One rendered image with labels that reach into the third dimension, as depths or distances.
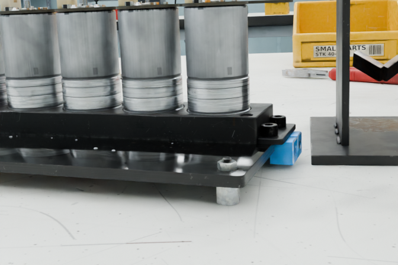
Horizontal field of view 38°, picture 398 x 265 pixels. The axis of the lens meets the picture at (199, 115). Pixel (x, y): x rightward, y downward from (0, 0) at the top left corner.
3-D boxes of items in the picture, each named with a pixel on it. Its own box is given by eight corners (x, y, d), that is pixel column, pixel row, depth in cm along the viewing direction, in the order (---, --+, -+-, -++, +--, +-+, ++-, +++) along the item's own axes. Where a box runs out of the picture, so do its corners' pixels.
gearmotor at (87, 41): (106, 133, 23) (97, 4, 22) (54, 132, 24) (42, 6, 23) (132, 121, 26) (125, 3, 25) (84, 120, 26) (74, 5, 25)
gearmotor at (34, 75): (47, 131, 24) (35, 7, 23) (-3, 129, 25) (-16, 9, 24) (77, 119, 27) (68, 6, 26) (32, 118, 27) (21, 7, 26)
